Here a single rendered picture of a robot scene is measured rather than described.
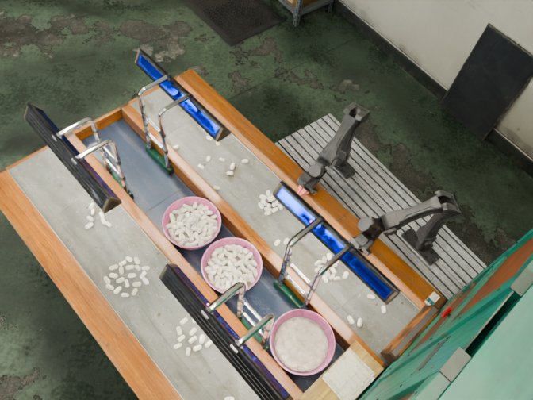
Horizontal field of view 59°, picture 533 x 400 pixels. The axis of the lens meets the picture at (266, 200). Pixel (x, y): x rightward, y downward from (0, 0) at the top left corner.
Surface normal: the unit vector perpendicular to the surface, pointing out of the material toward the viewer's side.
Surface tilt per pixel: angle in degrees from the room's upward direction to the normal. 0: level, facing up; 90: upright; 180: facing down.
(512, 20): 92
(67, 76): 0
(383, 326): 0
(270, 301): 0
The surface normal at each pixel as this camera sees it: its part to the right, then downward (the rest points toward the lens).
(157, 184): 0.08, -0.53
